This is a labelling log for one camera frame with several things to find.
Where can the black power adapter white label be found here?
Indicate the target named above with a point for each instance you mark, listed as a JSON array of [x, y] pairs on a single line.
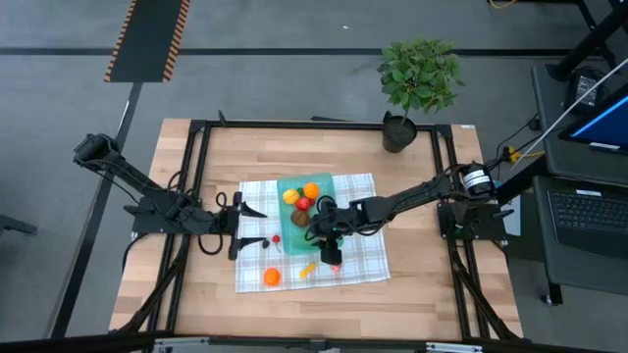
[[584, 90]]

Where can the brown toy kiwi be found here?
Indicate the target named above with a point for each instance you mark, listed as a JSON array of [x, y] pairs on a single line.
[[300, 218]]

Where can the teal translucent plastic container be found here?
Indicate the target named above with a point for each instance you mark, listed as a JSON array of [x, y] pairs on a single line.
[[294, 240]]

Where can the orange toy tangerine with leaf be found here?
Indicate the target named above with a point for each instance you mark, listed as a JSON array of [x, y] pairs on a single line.
[[311, 190]]

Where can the yellow toy banana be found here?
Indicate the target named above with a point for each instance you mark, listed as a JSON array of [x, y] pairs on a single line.
[[308, 270]]

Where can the green plant in black pot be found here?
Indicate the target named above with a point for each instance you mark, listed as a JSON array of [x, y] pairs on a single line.
[[417, 73]]

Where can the yellow toy bell pepper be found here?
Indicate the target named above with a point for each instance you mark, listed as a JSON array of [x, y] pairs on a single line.
[[291, 196]]

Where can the black desk leg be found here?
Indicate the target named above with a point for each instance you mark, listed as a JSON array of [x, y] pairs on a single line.
[[589, 41]]

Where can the computer keyboard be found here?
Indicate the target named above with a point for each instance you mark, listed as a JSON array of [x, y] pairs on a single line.
[[589, 220]]

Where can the black bar with silver brackets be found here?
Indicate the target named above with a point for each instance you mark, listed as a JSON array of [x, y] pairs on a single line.
[[98, 343]]

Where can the thin white rod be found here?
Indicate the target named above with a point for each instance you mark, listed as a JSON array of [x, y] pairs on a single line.
[[569, 115]]

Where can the large red toy strawberry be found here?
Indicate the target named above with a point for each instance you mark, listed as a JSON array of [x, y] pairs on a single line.
[[302, 203]]

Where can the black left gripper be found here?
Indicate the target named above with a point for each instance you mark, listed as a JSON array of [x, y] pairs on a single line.
[[223, 223]]

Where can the yellow power plug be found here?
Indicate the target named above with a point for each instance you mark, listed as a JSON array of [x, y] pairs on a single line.
[[513, 154]]

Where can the black floor tape strip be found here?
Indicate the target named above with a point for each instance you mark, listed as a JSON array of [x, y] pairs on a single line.
[[245, 51], [79, 269]]

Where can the grey desk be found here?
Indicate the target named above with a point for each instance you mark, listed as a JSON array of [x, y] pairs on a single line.
[[579, 269]]

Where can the black hazard-striped floor ramp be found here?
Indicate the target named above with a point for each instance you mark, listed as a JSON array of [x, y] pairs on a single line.
[[147, 39]]

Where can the red toy cherry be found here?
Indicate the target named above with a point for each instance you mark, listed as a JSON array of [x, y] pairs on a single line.
[[276, 238]]

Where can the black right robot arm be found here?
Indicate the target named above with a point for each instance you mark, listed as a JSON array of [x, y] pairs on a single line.
[[417, 196]]

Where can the monitor with blue screen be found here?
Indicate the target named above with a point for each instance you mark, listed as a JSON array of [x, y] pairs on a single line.
[[608, 122]]

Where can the pink toy peach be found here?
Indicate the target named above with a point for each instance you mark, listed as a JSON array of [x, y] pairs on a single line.
[[336, 268]]

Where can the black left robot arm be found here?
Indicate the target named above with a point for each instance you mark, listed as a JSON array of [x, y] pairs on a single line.
[[127, 171]]

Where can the black aluminium table frame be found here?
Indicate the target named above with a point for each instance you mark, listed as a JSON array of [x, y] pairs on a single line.
[[319, 124]]

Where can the plain orange toy orange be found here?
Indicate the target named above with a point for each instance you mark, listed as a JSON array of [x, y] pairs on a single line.
[[271, 277]]

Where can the grey chair leg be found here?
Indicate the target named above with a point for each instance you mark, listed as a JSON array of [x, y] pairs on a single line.
[[15, 224]]

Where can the white checkered cloth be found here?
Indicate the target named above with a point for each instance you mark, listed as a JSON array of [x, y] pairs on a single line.
[[368, 265]]

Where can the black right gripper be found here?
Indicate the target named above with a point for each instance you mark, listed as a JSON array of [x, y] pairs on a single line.
[[338, 220]]

